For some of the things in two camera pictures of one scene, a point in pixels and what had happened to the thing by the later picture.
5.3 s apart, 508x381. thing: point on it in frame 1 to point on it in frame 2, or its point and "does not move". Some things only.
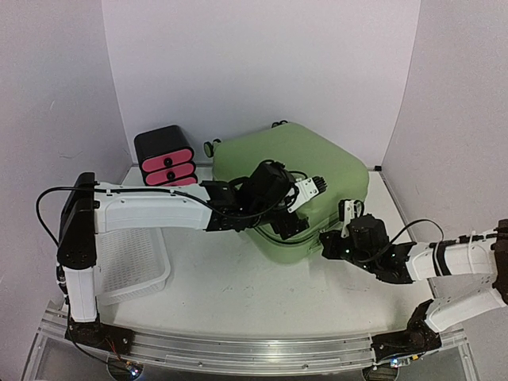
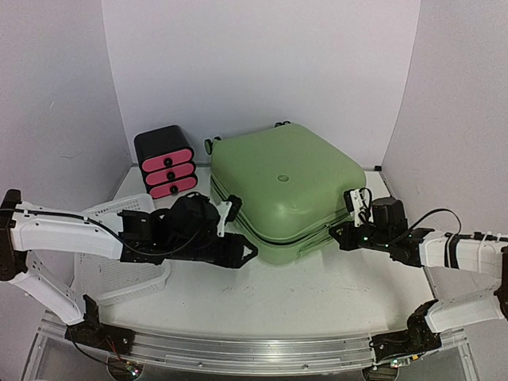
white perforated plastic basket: x=130 y=263 does not move
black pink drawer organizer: x=166 y=156 does not move
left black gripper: x=290 y=227 to x=228 y=256
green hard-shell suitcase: x=310 y=155 does not move
